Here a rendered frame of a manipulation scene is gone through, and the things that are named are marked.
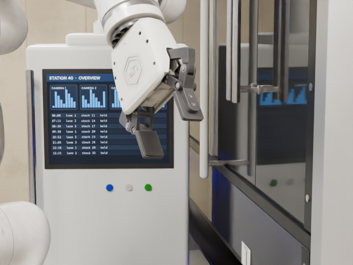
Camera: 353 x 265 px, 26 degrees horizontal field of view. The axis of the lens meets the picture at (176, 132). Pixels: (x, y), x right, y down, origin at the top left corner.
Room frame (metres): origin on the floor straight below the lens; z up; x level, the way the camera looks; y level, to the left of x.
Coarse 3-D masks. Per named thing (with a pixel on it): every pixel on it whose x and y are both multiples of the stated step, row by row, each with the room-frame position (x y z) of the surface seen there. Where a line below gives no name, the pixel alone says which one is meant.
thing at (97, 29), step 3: (96, 21) 2.40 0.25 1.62; (99, 21) 2.39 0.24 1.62; (96, 24) 2.39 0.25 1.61; (99, 24) 2.38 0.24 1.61; (96, 27) 2.39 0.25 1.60; (99, 27) 2.38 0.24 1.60; (96, 30) 2.39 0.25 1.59; (99, 30) 2.38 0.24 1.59; (102, 30) 2.38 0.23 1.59; (96, 33) 2.41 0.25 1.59; (99, 33) 2.39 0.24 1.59; (102, 33) 2.39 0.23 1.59
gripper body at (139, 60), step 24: (144, 24) 1.00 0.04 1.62; (120, 48) 1.02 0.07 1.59; (144, 48) 0.98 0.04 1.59; (168, 48) 0.99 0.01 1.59; (120, 72) 1.02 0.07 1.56; (144, 72) 0.97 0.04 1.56; (168, 72) 0.98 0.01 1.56; (120, 96) 1.01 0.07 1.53; (144, 96) 0.97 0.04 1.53; (168, 96) 1.00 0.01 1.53
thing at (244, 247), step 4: (244, 244) 1.93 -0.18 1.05; (244, 248) 1.93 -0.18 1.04; (248, 248) 1.89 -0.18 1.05; (244, 252) 1.93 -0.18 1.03; (248, 252) 1.89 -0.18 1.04; (244, 256) 1.93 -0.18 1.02; (248, 256) 1.89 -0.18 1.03; (244, 260) 1.93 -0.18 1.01; (248, 260) 1.88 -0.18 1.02; (244, 264) 1.92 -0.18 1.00; (248, 264) 1.88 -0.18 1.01
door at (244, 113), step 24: (216, 0) 2.32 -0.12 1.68; (216, 24) 2.32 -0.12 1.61; (216, 48) 2.32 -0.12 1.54; (216, 72) 2.32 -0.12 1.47; (216, 96) 2.31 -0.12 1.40; (240, 96) 2.03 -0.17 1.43; (216, 120) 2.31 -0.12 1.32; (240, 120) 2.03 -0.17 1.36; (216, 144) 2.31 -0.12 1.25; (240, 144) 2.03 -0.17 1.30; (240, 168) 2.02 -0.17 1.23
